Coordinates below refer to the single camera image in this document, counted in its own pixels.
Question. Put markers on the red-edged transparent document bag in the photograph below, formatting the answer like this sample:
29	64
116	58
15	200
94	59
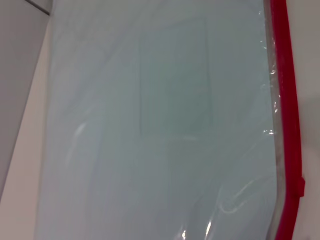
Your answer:
150	125

